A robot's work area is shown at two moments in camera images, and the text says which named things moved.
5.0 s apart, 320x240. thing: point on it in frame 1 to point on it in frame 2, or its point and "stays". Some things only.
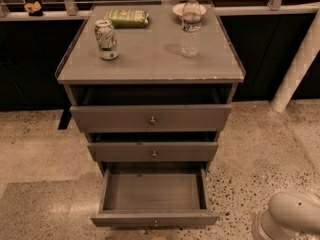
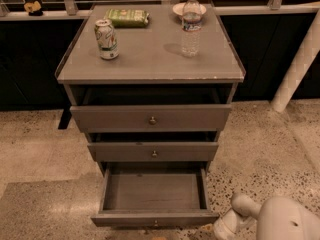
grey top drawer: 150,119 stays
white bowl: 178,10 stays
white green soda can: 106,39 stays
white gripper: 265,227 to 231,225
